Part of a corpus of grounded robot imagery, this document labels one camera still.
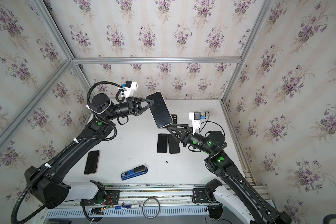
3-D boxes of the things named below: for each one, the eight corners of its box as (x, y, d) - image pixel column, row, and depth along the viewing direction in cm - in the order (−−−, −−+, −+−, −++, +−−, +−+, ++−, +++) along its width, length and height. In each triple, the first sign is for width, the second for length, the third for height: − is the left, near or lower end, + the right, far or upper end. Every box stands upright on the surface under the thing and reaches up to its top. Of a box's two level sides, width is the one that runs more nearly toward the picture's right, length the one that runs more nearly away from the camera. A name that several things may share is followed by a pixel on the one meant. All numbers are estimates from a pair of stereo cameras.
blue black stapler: (123, 180, 81) (121, 178, 76) (122, 175, 82) (120, 172, 78) (148, 171, 84) (147, 168, 80) (147, 167, 86) (146, 163, 82)
